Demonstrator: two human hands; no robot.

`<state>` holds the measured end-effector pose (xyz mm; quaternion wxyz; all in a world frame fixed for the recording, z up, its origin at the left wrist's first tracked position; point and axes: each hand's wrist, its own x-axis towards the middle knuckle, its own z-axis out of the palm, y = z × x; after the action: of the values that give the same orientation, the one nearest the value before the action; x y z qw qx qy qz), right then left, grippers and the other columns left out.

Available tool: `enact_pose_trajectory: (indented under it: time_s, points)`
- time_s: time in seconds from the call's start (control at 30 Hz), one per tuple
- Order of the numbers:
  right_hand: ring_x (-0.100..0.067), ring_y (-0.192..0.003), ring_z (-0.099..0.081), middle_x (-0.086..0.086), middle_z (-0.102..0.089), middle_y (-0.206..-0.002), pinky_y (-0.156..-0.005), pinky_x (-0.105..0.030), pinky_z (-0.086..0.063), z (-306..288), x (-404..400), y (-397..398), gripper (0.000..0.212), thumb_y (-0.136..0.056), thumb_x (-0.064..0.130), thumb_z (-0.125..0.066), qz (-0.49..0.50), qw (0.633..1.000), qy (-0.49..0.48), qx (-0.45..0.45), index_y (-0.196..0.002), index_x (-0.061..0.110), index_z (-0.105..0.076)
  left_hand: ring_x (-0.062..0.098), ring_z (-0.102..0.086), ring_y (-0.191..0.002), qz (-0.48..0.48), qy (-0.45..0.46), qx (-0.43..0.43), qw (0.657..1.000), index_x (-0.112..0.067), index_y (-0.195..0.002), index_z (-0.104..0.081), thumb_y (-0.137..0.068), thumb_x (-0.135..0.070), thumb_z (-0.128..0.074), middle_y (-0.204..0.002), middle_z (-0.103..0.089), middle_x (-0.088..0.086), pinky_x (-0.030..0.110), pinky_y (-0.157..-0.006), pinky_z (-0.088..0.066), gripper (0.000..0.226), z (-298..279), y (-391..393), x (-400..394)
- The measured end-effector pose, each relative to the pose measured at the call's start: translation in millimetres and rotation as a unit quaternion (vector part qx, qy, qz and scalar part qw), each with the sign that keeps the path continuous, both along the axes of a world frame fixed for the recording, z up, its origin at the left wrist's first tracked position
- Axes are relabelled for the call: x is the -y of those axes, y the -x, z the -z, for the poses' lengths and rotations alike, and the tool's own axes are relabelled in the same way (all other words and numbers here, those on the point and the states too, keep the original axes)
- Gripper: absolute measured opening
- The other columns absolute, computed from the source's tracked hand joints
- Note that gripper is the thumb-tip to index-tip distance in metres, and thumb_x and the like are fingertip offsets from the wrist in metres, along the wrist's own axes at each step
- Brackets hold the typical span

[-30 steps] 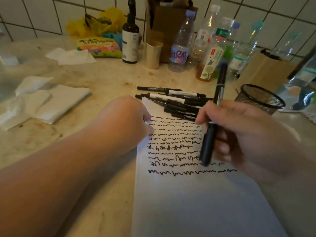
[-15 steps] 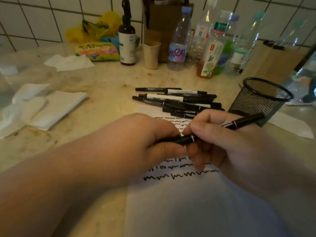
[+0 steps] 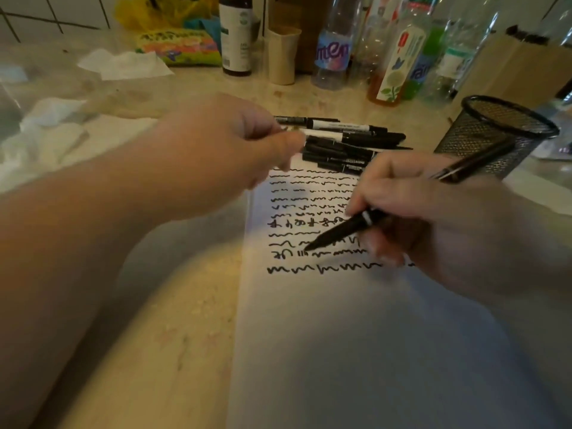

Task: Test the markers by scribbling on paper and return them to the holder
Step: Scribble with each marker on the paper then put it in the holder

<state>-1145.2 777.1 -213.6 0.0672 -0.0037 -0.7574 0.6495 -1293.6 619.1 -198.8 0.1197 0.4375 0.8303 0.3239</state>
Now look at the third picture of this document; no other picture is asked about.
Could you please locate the person's left forearm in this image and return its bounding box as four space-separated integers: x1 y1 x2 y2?
0 129 188 429

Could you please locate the clear empty plastic bottle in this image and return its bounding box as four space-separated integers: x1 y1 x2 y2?
422 0 502 107

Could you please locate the pile of black markers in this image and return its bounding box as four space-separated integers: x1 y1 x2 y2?
273 115 414 177

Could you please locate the colourful snack packet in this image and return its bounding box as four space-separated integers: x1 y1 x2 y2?
136 28 223 68

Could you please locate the beige cup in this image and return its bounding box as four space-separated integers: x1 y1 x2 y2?
266 26 303 86

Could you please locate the black mesh pen holder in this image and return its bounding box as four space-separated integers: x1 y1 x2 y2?
433 94 561 180

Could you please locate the green plastic bottle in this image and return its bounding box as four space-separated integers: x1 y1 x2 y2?
402 22 450 102

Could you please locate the brown cardboard box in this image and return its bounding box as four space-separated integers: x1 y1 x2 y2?
447 26 572 123

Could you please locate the person's right hand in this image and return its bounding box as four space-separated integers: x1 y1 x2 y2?
346 152 502 296

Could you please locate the person's left hand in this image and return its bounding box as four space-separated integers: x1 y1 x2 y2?
151 94 307 222

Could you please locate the yellow plastic bag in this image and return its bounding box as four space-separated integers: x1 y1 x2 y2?
115 0 220 32

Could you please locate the crumpled white tissue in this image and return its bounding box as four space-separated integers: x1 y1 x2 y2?
0 97 91 193

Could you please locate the clear bottle with red label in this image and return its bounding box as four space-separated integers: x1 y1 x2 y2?
349 0 403 85

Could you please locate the dark bottle with white label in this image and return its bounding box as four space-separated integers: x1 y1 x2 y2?
218 0 254 77

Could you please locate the slim black pen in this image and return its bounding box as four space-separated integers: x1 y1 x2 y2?
304 137 518 254

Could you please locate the flat white tissue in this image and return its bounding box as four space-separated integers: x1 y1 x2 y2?
76 48 175 82

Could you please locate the person's right forearm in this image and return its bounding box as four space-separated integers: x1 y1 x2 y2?
465 183 572 344

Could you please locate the orange drink bottle flower label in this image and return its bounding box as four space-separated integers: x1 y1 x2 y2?
367 0 430 107

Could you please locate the clear bottle with blue label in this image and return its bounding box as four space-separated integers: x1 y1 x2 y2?
311 0 359 91

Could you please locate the white scribbled paper sheet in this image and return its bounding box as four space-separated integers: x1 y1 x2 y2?
226 165 572 429

